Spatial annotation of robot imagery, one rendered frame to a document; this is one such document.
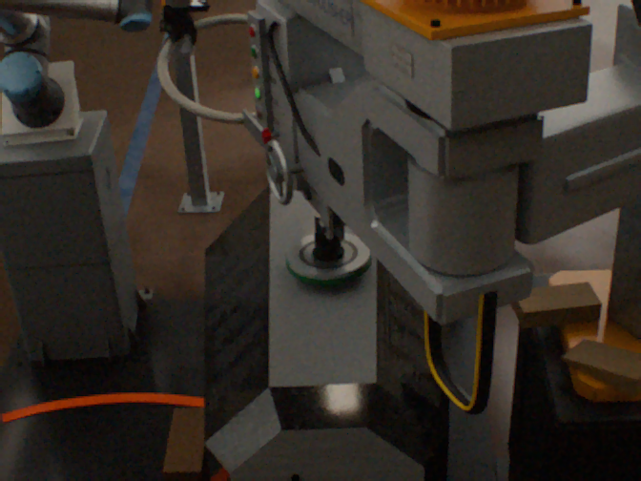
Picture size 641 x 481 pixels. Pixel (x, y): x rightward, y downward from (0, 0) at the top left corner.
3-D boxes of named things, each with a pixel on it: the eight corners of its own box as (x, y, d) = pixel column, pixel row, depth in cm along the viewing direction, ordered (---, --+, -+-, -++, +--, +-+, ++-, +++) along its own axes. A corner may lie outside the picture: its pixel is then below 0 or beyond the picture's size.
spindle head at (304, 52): (413, 213, 209) (411, 22, 186) (323, 236, 202) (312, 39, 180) (348, 153, 238) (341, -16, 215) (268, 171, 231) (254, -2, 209)
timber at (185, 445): (179, 434, 304) (174, 407, 298) (215, 433, 304) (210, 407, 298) (168, 499, 278) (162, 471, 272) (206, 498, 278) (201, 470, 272)
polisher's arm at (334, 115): (530, 346, 170) (549, 102, 145) (423, 383, 163) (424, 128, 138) (366, 186, 229) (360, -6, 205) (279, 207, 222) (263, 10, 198)
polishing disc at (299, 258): (285, 240, 247) (284, 236, 246) (364, 232, 248) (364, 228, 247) (289, 282, 228) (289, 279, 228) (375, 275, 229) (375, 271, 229)
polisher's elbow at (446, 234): (466, 213, 177) (469, 119, 167) (535, 255, 163) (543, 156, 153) (387, 243, 169) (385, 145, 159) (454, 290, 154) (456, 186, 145)
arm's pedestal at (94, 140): (13, 371, 339) (-41, 172, 296) (39, 299, 382) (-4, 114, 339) (140, 365, 340) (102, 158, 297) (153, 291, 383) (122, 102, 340)
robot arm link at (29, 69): (8, 115, 301) (-8, 95, 283) (11, 68, 304) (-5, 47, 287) (51, 113, 301) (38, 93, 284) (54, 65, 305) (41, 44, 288)
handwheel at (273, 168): (328, 207, 207) (324, 147, 200) (286, 218, 204) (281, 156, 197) (303, 180, 219) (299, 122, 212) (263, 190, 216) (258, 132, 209)
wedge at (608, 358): (656, 376, 199) (660, 358, 197) (633, 397, 194) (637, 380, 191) (583, 341, 212) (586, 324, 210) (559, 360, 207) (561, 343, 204)
